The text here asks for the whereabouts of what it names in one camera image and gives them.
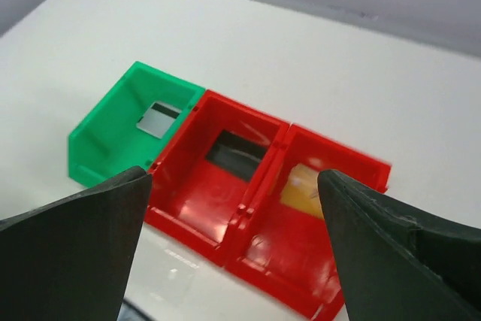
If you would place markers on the dark credit card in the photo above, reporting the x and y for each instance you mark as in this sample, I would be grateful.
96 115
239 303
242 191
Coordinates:
158 119

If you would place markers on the red plastic bin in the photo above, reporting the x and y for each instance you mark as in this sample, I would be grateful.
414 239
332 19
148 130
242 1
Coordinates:
196 202
287 253

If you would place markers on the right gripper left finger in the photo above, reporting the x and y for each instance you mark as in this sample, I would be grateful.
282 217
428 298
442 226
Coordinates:
71 259

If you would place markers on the green plastic bin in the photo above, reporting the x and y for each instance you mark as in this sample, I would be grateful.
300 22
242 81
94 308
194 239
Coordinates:
107 140

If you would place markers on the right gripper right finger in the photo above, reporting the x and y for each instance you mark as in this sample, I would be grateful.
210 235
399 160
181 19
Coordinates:
395 261

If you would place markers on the gold credit card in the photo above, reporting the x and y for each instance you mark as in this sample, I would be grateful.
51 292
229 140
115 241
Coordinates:
300 191

